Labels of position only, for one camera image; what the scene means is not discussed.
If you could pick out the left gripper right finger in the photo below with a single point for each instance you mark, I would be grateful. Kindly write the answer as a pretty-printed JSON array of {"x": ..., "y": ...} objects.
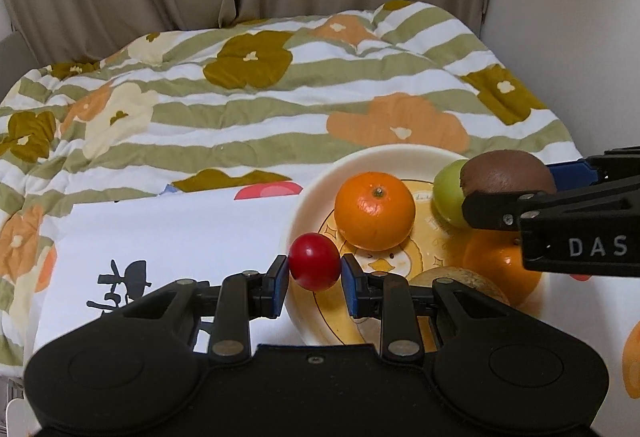
[{"x": 386, "y": 297}]

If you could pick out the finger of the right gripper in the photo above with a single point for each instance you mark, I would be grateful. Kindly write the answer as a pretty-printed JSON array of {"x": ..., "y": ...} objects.
[
  {"x": 614, "y": 164},
  {"x": 515, "y": 211}
]

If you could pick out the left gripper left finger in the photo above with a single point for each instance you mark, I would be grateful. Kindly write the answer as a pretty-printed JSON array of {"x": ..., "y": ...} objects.
[{"x": 242, "y": 298}]

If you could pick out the brown kiwi fruit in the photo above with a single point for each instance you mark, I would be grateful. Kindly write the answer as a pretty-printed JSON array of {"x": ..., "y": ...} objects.
[{"x": 506, "y": 171}]

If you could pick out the large orange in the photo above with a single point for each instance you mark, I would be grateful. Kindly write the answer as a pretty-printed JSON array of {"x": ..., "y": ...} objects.
[{"x": 497, "y": 255}]

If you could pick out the large green apple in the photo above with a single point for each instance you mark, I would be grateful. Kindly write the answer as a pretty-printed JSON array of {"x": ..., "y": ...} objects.
[{"x": 448, "y": 196}]

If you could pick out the red cherry tomato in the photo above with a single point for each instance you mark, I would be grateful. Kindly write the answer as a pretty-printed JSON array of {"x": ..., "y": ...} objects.
[{"x": 314, "y": 262}]

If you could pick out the red yellow apple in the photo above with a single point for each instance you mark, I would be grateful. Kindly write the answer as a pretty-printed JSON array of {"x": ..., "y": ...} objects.
[{"x": 465, "y": 276}]

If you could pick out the orange mandarin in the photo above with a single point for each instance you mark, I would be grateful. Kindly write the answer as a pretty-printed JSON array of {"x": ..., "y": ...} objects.
[{"x": 374, "y": 211}]

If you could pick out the cream duck plate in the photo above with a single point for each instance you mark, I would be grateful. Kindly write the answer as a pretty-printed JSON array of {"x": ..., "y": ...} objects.
[{"x": 322, "y": 318}]

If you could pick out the white printed tablecloth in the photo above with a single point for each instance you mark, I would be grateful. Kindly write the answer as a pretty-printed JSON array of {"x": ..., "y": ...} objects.
[{"x": 209, "y": 235}]

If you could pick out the floral striped quilt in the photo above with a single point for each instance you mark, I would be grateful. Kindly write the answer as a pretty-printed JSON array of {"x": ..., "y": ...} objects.
[{"x": 263, "y": 101}]

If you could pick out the grey headboard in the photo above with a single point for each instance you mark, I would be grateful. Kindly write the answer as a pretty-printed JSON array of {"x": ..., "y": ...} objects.
[{"x": 16, "y": 59}]

